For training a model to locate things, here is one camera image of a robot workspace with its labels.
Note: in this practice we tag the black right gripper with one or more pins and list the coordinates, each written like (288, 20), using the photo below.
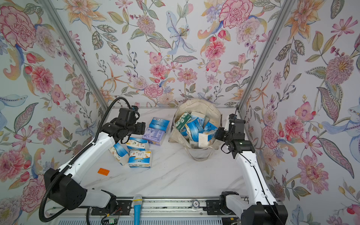
(221, 131)

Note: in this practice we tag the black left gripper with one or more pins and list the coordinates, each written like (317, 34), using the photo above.
(141, 126)

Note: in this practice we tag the beige canvas tote bag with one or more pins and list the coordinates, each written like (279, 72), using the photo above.
(183, 138)

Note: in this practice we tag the white blue tissue cube pack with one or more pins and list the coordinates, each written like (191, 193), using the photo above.
(198, 115)

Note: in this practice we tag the blue tissue pack front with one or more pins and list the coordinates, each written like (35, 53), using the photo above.
(193, 128)

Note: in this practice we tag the green tissue pack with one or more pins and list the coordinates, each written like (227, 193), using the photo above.
(182, 121)

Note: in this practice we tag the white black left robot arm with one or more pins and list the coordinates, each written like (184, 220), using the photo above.
(64, 185)

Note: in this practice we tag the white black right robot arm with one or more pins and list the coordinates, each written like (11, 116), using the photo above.
(257, 188)

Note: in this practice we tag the blue white tissue pack left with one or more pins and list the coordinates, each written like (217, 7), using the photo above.
(137, 144)

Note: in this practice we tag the blue white tissue pack tilted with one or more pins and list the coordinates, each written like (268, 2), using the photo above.
(119, 153)

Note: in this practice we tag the orange white tissue pack middle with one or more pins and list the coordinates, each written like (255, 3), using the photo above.
(140, 159)

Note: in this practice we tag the purple tissue pack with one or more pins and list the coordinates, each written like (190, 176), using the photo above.
(154, 136)

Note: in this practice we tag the orange tag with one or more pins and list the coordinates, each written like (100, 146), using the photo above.
(103, 171)

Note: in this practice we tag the blue microphone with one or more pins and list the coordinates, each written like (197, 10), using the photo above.
(137, 203)

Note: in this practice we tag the silver round knob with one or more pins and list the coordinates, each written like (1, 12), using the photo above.
(195, 205)

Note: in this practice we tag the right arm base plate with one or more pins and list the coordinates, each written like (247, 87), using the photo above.
(213, 207)

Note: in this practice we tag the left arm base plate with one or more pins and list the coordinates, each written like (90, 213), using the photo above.
(122, 208)

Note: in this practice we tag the aluminium front rail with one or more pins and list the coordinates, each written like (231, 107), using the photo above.
(166, 209)

